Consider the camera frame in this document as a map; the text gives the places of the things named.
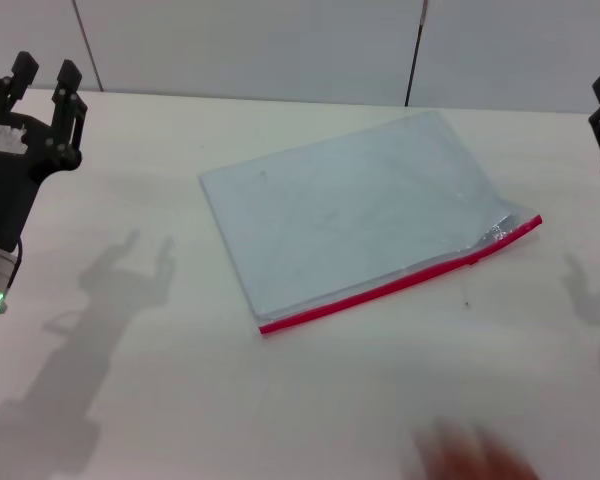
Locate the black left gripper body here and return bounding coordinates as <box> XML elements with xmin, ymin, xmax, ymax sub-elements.
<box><xmin>0</xmin><ymin>112</ymin><xmax>84</xmax><ymax>250</ymax></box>

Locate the clear document bag red zip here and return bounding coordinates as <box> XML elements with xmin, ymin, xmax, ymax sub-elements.
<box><xmin>198</xmin><ymin>110</ymin><xmax>543</xmax><ymax>337</ymax></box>

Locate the bare human hand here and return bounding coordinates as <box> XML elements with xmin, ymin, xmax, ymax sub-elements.
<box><xmin>403</xmin><ymin>418</ymin><xmax>547</xmax><ymax>480</ymax></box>

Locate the left gripper cable with plug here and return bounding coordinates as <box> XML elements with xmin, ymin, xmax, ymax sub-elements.
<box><xmin>2</xmin><ymin>238</ymin><xmax>25</xmax><ymax>314</ymax></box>

